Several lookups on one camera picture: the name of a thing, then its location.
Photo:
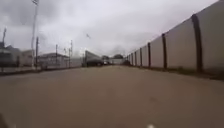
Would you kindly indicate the dark tree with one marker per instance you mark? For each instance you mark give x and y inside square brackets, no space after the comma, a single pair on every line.
[117,56]

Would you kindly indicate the dark vehicle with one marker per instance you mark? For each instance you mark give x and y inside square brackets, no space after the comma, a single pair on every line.
[95,62]

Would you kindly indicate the grey building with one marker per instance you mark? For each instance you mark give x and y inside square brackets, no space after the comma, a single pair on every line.
[90,56]

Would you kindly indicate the brown dirt road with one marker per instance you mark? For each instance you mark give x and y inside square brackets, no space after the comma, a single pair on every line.
[110,96]

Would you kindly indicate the low pale building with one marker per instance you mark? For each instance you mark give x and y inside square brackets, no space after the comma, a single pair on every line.
[51,60]

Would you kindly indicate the row of utility poles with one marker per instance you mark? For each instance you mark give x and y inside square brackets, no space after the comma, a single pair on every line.
[37,51]

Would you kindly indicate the tall light pole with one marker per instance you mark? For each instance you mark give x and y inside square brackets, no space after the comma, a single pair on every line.
[34,33]

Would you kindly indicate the pale concrete wall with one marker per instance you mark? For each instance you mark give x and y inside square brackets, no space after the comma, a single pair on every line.
[116,61]

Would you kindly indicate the pale wall with dark pillars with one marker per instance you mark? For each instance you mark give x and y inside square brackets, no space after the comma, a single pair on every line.
[180,46]

